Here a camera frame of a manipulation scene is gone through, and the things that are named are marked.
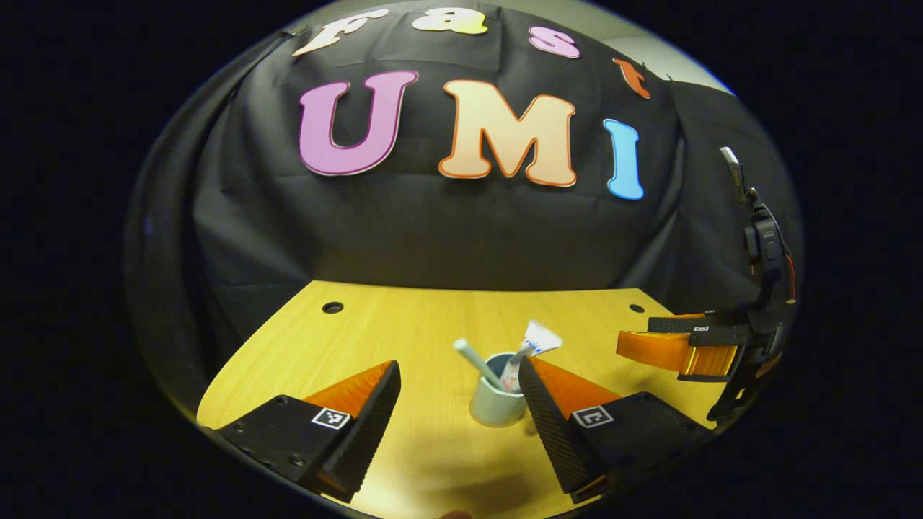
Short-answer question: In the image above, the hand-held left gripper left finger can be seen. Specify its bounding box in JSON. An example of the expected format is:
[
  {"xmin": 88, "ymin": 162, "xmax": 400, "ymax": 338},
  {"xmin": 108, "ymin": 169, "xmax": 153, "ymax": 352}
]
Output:
[{"xmin": 198, "ymin": 360, "xmax": 402, "ymax": 504}]

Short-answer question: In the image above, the white toothbrush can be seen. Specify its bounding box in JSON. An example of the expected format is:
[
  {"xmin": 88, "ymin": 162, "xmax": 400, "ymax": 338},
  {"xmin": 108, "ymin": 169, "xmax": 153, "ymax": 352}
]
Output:
[{"xmin": 453, "ymin": 339, "xmax": 507, "ymax": 391}]

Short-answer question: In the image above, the wooden desktop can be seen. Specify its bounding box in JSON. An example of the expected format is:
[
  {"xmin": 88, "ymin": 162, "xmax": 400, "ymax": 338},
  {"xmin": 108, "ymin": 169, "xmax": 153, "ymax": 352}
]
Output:
[{"xmin": 196, "ymin": 280, "xmax": 720, "ymax": 519}]

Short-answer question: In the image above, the white toothpaste tube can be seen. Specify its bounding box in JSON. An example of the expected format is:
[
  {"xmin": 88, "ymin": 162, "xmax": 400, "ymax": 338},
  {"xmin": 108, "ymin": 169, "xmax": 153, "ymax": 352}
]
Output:
[{"xmin": 500, "ymin": 320, "xmax": 564, "ymax": 394}]

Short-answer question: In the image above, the black backdrop cloth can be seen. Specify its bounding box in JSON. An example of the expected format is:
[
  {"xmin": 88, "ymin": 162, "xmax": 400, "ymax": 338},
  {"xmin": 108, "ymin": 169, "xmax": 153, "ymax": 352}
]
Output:
[{"xmin": 123, "ymin": 0, "xmax": 805, "ymax": 404}]

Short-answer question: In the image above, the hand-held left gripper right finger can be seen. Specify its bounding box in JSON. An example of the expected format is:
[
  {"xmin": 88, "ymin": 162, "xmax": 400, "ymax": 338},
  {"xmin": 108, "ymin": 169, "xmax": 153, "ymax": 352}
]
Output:
[{"xmin": 517, "ymin": 356, "xmax": 712, "ymax": 505}]

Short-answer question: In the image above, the pale blue cup wooden handle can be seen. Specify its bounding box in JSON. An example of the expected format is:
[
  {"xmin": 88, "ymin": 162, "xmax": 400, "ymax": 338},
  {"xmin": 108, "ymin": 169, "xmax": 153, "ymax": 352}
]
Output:
[{"xmin": 469, "ymin": 352, "xmax": 532, "ymax": 428}]

